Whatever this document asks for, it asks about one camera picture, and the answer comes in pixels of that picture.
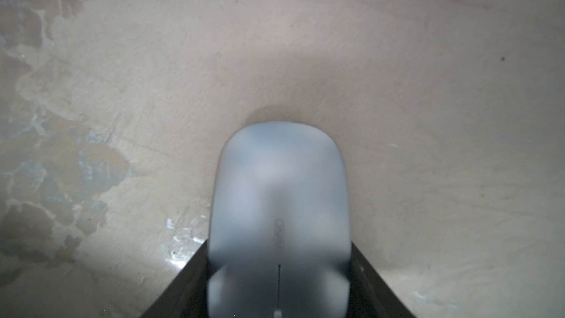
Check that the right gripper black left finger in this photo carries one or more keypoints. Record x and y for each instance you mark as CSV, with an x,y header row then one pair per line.
x,y
186,295

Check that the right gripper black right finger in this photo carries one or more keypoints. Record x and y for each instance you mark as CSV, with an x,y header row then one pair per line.
x,y
370,296

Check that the light grey mouse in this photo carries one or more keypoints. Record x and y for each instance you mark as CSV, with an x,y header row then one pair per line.
x,y
280,240

